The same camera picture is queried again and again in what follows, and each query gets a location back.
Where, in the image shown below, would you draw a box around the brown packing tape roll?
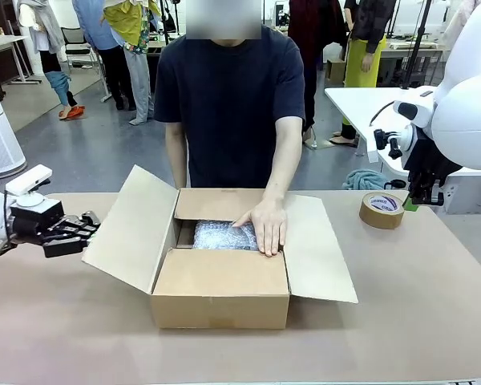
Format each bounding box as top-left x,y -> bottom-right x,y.
358,192 -> 406,231

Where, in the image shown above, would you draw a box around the small cardboard carton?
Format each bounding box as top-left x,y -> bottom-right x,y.
325,59 -> 346,86

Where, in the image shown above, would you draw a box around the computer monitor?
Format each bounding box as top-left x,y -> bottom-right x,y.
275,0 -> 290,26

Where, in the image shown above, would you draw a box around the person in dark red top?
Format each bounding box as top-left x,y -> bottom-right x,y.
287,0 -> 348,136

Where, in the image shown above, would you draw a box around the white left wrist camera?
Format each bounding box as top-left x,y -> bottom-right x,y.
4,164 -> 54,208

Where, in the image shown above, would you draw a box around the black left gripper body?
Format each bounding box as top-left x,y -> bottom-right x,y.
8,198 -> 66,244

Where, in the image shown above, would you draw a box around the bubble wrap bundle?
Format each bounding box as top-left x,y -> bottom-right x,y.
192,218 -> 262,254

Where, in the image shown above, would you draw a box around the person's right forearm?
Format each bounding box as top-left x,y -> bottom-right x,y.
164,120 -> 190,189

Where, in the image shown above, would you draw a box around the white perforated air purifier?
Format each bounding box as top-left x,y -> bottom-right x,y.
0,67 -> 27,176

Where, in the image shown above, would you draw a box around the person in navy t-shirt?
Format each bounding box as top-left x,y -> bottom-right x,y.
152,0 -> 306,190

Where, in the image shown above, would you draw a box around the person in light blue shirt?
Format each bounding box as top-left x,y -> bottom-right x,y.
71,0 -> 138,112

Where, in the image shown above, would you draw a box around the white side table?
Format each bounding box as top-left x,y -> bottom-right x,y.
323,85 -> 481,216

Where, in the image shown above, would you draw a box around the person's left hand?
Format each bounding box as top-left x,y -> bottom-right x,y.
231,195 -> 288,258

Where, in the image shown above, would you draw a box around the mannequin in yellow-green garment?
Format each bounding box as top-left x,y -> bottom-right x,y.
102,0 -> 164,127

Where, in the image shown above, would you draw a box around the person's left forearm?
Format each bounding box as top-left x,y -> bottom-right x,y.
263,116 -> 306,201

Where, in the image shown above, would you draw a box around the teal crumpled cloth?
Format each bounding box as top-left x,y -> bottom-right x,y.
341,168 -> 388,192

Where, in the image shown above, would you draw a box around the brown cardboard shipping box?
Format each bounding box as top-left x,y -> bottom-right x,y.
81,164 -> 360,330

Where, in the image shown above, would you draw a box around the black mesh office chair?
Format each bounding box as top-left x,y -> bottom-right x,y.
60,26 -> 100,71

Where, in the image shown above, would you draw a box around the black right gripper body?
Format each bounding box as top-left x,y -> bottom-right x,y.
400,127 -> 463,188

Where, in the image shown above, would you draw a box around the black tripod stand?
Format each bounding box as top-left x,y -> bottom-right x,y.
399,0 -> 435,91

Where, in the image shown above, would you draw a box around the orange shoes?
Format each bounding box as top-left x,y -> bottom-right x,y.
59,104 -> 87,120

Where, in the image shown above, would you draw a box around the figure in yellow apron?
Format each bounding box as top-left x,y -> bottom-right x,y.
329,0 -> 388,149

